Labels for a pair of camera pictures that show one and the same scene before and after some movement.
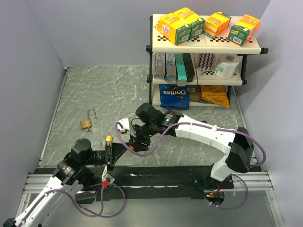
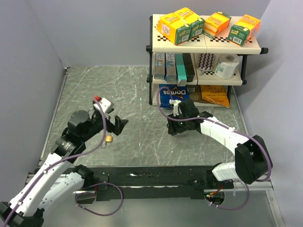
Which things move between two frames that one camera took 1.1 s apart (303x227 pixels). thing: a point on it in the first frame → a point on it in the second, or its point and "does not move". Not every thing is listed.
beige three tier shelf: x=200 y=71 does not move
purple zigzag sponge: x=206 y=61 does not move
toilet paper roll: x=226 y=65 does not move
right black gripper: x=138 y=146 → x=172 y=130
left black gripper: x=116 y=149 → x=111 y=126
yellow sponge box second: x=196 y=23 does not move
